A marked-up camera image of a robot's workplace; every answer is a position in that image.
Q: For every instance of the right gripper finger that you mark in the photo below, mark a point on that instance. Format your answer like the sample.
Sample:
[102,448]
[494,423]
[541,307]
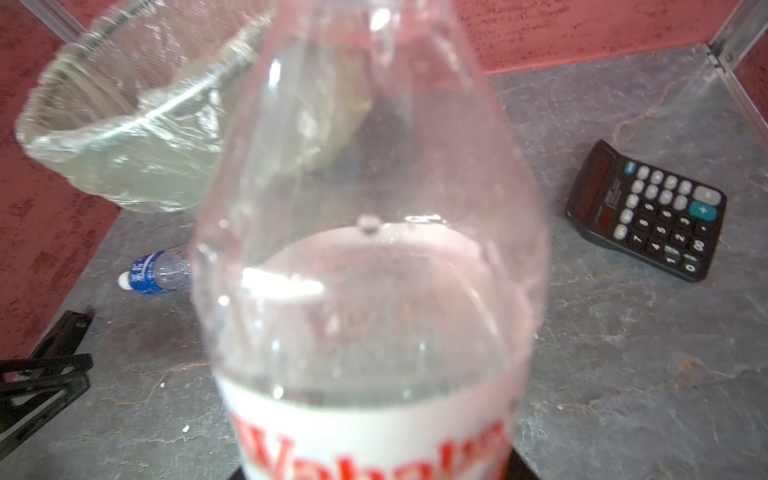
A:
[518,469]

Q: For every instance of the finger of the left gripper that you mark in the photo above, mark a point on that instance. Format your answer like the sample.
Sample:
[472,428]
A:
[26,411]
[46,370]

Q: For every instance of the Wahaha red white bottle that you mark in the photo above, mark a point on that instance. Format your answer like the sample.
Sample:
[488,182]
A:
[371,260]

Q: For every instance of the clear plastic bin liner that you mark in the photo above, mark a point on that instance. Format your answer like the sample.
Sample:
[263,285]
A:
[229,109]

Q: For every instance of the black stapler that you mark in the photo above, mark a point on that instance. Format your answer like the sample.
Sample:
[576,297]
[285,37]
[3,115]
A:
[65,336]

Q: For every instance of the blue label bottle far left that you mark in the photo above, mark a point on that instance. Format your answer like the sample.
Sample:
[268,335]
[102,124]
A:
[160,272]

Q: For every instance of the black calculator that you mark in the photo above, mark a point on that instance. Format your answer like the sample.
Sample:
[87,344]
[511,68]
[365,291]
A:
[663,219]

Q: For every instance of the left aluminium corner post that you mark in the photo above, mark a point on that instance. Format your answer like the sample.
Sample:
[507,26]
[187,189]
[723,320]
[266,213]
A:
[57,18]

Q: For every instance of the aluminium corner post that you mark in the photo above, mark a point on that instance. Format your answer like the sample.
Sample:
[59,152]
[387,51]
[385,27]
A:
[57,18]
[737,36]

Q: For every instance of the right aluminium corner post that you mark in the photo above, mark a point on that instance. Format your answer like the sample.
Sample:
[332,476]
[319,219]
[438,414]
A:
[737,36]

